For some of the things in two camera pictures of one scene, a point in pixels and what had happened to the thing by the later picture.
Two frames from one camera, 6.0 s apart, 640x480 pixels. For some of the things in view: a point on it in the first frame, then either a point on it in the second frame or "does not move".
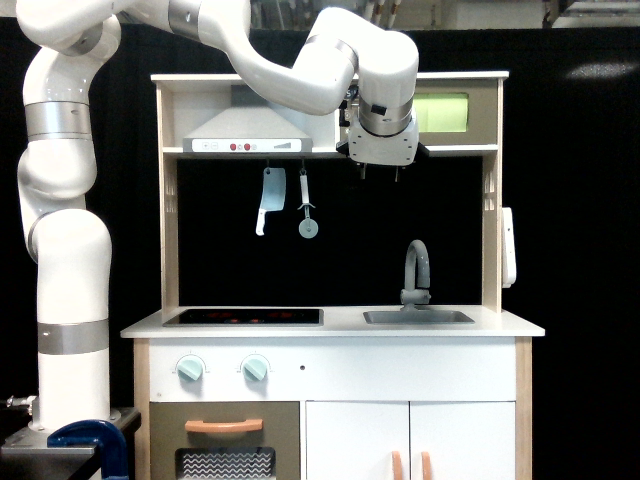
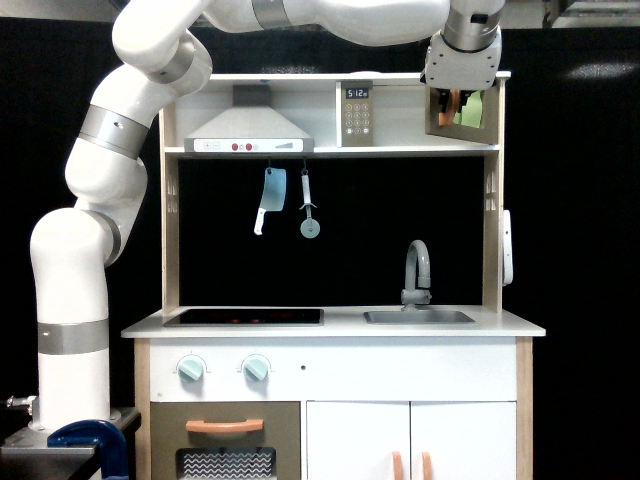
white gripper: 367,148 to 450,68
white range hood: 249,125 does not move
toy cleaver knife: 273,194 does not move
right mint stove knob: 254,369 does not move
